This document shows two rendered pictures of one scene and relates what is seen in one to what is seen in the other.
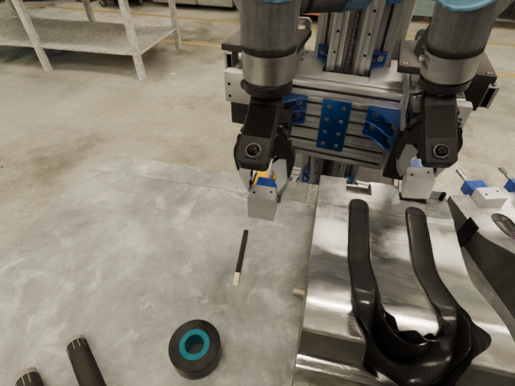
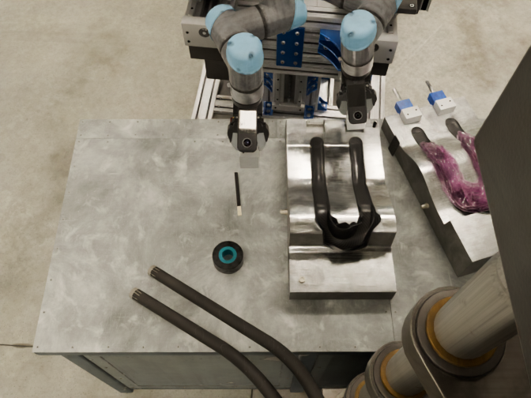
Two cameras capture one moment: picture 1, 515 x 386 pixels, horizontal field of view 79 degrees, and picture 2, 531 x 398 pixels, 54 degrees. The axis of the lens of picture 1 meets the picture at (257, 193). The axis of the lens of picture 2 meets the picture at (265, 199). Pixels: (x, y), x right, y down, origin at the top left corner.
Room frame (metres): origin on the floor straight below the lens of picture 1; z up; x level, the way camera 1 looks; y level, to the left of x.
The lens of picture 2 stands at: (-0.33, 0.12, 2.09)
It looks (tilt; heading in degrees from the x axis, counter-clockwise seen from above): 61 degrees down; 347
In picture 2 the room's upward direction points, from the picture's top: straight up
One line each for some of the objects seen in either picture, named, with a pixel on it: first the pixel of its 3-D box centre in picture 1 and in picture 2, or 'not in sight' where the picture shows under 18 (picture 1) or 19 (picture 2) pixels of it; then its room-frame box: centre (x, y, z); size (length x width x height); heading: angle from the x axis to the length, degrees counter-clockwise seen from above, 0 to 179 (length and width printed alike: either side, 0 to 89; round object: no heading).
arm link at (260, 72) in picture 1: (266, 65); (245, 87); (0.45, -0.01, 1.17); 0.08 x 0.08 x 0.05
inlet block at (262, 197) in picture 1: (267, 186); (249, 142); (0.47, -0.02, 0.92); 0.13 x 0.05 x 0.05; 167
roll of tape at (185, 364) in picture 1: (195, 348); (227, 257); (0.20, 0.10, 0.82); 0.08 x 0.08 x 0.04
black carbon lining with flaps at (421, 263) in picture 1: (401, 266); (342, 185); (0.28, -0.23, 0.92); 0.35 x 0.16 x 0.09; 167
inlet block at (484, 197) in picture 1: (473, 187); (403, 105); (0.54, -0.50, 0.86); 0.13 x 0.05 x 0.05; 4
